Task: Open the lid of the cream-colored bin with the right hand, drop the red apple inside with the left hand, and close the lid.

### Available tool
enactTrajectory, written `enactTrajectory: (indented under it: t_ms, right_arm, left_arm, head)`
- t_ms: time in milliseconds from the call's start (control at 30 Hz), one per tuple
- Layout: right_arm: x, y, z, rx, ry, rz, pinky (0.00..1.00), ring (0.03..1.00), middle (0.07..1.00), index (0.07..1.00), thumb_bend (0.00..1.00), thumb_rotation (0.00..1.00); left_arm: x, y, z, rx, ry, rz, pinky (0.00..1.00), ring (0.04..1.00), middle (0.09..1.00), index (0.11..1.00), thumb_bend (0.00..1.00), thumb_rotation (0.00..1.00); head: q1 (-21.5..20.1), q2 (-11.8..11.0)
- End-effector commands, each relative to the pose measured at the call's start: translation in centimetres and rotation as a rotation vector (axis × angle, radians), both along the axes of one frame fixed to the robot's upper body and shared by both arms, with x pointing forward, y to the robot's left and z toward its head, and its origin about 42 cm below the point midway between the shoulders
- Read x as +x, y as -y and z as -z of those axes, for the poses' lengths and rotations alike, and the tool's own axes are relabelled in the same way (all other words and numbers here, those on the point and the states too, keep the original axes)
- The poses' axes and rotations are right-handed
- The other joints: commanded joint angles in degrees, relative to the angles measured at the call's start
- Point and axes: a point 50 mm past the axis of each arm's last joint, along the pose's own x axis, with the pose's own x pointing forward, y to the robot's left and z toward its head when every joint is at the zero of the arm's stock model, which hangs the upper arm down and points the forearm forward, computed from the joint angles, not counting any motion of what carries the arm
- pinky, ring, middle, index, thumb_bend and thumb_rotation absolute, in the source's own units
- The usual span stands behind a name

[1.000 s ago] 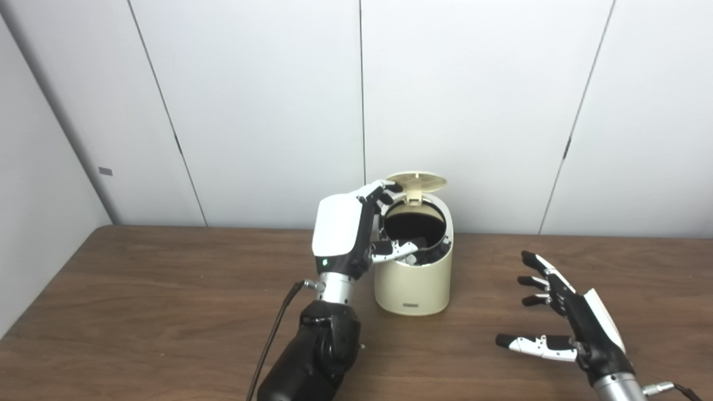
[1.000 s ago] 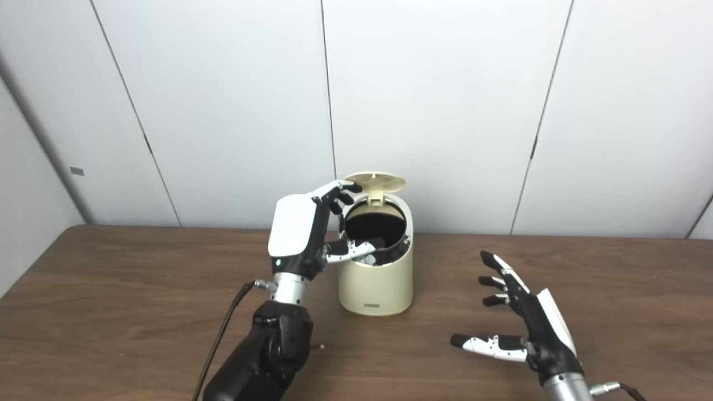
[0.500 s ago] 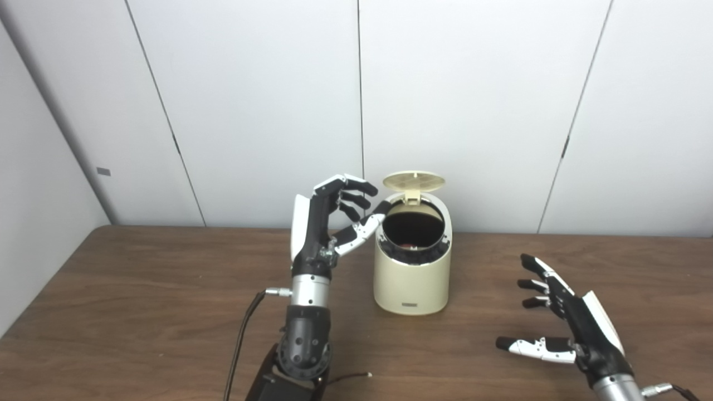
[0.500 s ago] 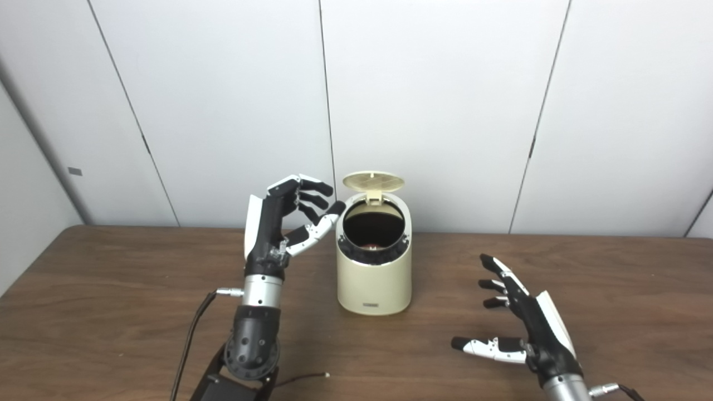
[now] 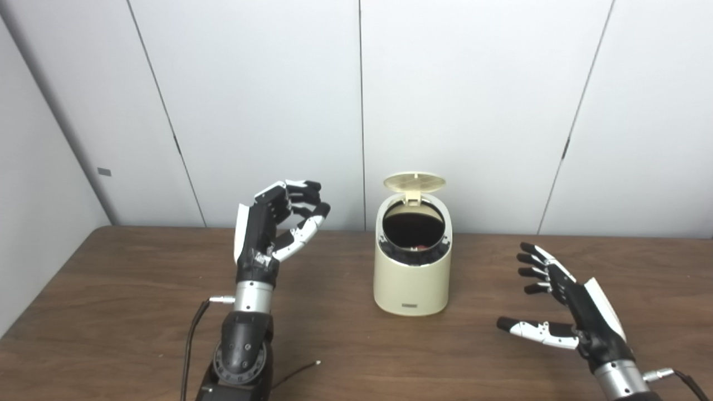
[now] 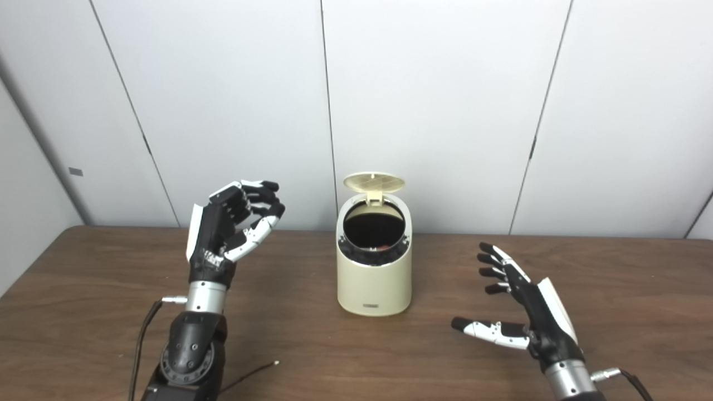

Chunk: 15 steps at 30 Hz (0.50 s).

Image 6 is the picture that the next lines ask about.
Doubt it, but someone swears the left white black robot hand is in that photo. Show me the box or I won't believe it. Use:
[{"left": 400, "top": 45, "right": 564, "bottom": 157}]
[{"left": 185, "top": 180, "right": 286, "bottom": 287}]

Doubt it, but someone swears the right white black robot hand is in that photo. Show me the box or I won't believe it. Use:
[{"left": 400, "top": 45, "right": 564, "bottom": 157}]
[{"left": 451, "top": 242, "right": 585, "bottom": 373}]

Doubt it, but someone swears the cream-colored round bin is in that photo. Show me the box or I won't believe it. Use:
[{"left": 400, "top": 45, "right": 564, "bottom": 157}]
[{"left": 336, "top": 192, "right": 413, "bottom": 317}]

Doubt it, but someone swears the cream round bin lid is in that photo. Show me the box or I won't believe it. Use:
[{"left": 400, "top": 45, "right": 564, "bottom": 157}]
[{"left": 343, "top": 172, "right": 407, "bottom": 207}]

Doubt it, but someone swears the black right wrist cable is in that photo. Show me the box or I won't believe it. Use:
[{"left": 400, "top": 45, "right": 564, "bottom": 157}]
[{"left": 590, "top": 368, "right": 655, "bottom": 401}]

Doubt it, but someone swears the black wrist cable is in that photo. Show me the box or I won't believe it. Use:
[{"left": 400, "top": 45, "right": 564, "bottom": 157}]
[
  {"left": 128, "top": 296, "right": 189, "bottom": 401},
  {"left": 590, "top": 368, "right": 655, "bottom": 401}
]

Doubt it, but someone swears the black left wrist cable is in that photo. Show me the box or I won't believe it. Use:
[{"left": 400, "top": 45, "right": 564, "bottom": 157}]
[{"left": 128, "top": 296, "right": 189, "bottom": 401}]

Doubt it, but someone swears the thin black loose wire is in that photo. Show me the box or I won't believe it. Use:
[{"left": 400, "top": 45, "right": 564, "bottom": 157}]
[{"left": 218, "top": 361, "right": 280, "bottom": 394}]

